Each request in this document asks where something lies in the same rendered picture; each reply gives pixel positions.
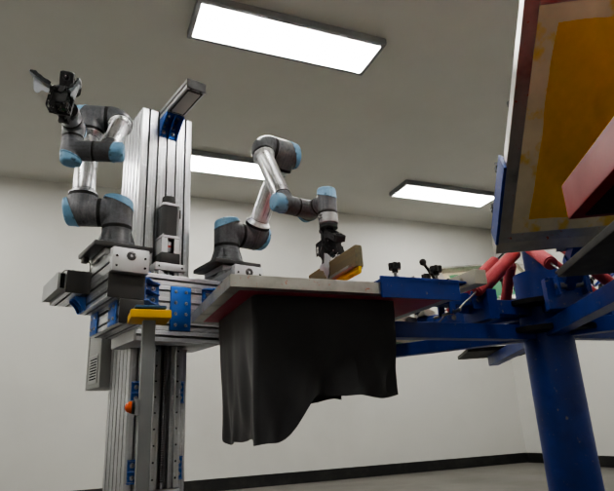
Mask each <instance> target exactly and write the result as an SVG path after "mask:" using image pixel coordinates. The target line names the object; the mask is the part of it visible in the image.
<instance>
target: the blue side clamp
mask: <svg viewBox="0 0 614 491"><path fill-rule="evenodd" d="M375 283H380V289H381V297H386V298H406V299H428V300H449V301H461V294H460V286H459V281H456V280H441V279H425V278H410V277H394V276H379V280H377V281H375Z"/></svg>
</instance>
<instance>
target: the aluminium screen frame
mask: <svg viewBox="0 0 614 491"><path fill-rule="evenodd" d="M239 290H254V291H275V292H295V293H317V294H337V295H359V296H379V297H381V289H380V283H375V282H358V281H341V280H325V279H307V278H291V277H274V276H258V275H240V274H230V275H229V276H228V277H227V278H226V279H225V280H224V281H223V282H222V283H221V284H220V285H219V286H218V287H217V288H216V289H215V290H214V291H213V292H212V293H211V294H210V295H209V296H208V297H207V298H206V299H205V301H204V302H203V303H202V304H201V305H200V306H199V307H198V308H197V309H196V310H195V311H194V312H193V313H192V314H191V323H211V324H219V322H204V321H205V320H206V319H207V318H208V317H209V316H210V315H211V314H213V313H214V312H215V311H216V310H217V309H218V308H219V307H221V306H222V305H223V304H224V303H225V302H226V301H227V300H229V299H230V298H231V297H232V296H233V295H234V294H235V293H237V292H238V291H239ZM446 302H449V300H442V301H440V302H437V303H434V304H431V305H429V306H426V307H423V308H420V309H418V310H415V311H412V312H409V313H407V314H404V315H401V316H398V317H396V318H395V321H396V320H399V319H402V318H405V317H407V316H410V315H413V314H416V313H419V312H422V311H424V310H427V309H430V308H433V307H436V306H438V305H440V304H443V303H446Z"/></svg>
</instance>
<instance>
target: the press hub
mask: <svg viewBox="0 0 614 491"><path fill-rule="evenodd" d="M521 254H522V260H523V266H524V271H525V272H521V273H518V274H516V275H514V276H513V282H514V288H515V294H516V300H514V301H512V302H511V303H512V306H514V307H531V311H532V316H528V317H524V318H519V321H520V324H529V325H526V326H521V327H516V333H536V340H530V341H526V342H523V345H524V350H525V356H526V362H527V368H528V374H529V379H530V385H531V391H532V396H533V402H534V408H535V414H536V420H537V426H538V432H539V437H540V442H541V448H542V454H543V460H544V466H545V472H546V478H547V483H548V489H549V491H605V489H604V484H603V479H602V474H601V469H600V464H599V459H598V455H597V450H596V445H595V436H594V431H593V426H592V421H591V416H590V411H589V407H588V402H587V397H586V392H585V387H584V382H583V376H582V371H581V366H580V361H579V357H578V352H577V347H576V342H575V337H574V336H573V335H570V331H569V332H567V333H565V334H562V335H552V336H548V335H547V331H549V330H551V329H553V328H554V325H553V323H552V322H549V323H545V321H547V320H548V319H550V318H551V317H553V316H555V315H556V314H558V313H560V312H561V311H559V312H558V313H547V314H543V309H542V305H543V304H545V299H544V294H543V288H542V284H541V281H542V280H543V279H545V278H553V277H555V276H556V275H557V274H556V273H555V271H556V270H557V269H553V270H548V269H546V268H545V267H544V266H542V265H541V264H540V263H539V262H537V261H536V260H535V259H534V258H532V257H531V256H530V255H529V254H527V253H526V252H525V251H521ZM590 328H597V326H596V323H595V322H593V321H590V322H588V323H585V324H583V325H581V326H579V327H577V328H575V329H573V330H571V331H574V330H582V329H590Z"/></svg>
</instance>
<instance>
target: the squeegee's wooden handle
mask: <svg viewBox="0 0 614 491"><path fill-rule="evenodd" d="M348 265H352V268H356V267H358V266H362V267H363V266H364V262H363V252H362V246H361V245H353V246H352V247H350V248H349V249H347V250H346V251H344V252H343V253H341V254H340V255H338V256H337V257H335V258H334V259H332V260H331V261H329V271H330V273H329V276H332V275H333V274H335V273H336V272H338V271H340V270H341V269H343V268H345V267H346V266H348ZM309 279H326V275H325V273H324V271H321V270H320V269H318V270H317V271H315V272H314V273H312V274H311V275H309Z"/></svg>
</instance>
